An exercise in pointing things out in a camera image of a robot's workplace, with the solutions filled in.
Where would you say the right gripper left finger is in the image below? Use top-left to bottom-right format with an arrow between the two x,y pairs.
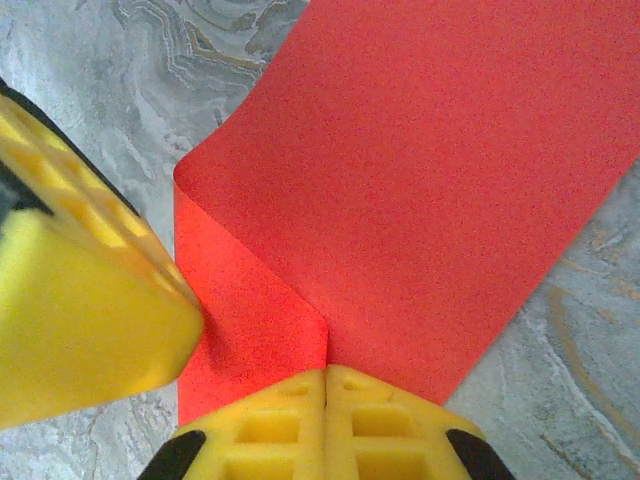
139,367 -> 329,480

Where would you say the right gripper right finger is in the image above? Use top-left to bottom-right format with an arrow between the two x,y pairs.
327,364 -> 516,480

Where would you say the red cloth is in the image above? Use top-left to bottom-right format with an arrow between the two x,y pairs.
172,0 -> 640,426

